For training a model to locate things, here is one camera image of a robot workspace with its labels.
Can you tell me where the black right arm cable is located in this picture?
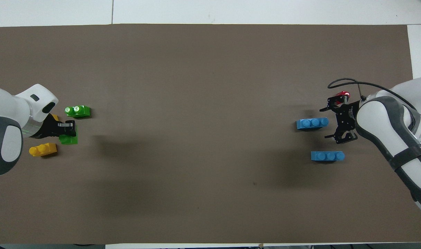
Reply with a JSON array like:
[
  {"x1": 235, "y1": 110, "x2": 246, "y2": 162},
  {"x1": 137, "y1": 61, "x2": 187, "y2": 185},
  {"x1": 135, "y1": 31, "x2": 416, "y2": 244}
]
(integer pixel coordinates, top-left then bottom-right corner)
[{"x1": 327, "y1": 78, "x2": 418, "y2": 112}]

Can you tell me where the blue three-stud brick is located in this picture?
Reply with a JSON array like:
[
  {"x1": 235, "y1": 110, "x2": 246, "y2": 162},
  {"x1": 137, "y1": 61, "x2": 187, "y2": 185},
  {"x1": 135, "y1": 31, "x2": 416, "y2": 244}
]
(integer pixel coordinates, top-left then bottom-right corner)
[
  {"x1": 310, "y1": 151, "x2": 345, "y2": 162},
  {"x1": 296, "y1": 117, "x2": 329, "y2": 130}
]

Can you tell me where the green brick with white-marked studs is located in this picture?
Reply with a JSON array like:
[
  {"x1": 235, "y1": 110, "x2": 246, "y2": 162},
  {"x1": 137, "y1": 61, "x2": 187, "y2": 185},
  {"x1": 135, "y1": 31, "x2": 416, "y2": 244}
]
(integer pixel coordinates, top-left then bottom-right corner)
[{"x1": 65, "y1": 105, "x2": 91, "y2": 119}]

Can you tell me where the brown paper table mat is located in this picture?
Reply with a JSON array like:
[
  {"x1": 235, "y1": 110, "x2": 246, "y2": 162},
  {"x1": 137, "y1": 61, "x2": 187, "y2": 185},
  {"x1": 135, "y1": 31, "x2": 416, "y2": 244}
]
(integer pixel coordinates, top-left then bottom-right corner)
[{"x1": 0, "y1": 24, "x2": 421, "y2": 245}]

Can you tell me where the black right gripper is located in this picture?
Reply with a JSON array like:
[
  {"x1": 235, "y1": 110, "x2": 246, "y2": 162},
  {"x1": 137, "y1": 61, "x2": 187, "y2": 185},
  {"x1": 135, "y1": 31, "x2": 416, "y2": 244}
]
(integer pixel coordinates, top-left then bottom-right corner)
[{"x1": 319, "y1": 96, "x2": 359, "y2": 145}]

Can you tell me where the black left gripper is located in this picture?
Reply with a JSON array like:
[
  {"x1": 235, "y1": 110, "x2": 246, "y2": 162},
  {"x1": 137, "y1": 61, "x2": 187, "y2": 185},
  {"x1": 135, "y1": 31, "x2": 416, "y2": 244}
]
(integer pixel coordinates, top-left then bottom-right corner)
[{"x1": 30, "y1": 113, "x2": 77, "y2": 139}]

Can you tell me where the plain green two-stud brick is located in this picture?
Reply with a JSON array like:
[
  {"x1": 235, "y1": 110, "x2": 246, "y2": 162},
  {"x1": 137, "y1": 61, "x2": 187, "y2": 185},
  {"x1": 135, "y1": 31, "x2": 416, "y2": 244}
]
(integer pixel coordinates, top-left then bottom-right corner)
[{"x1": 59, "y1": 125, "x2": 79, "y2": 145}]

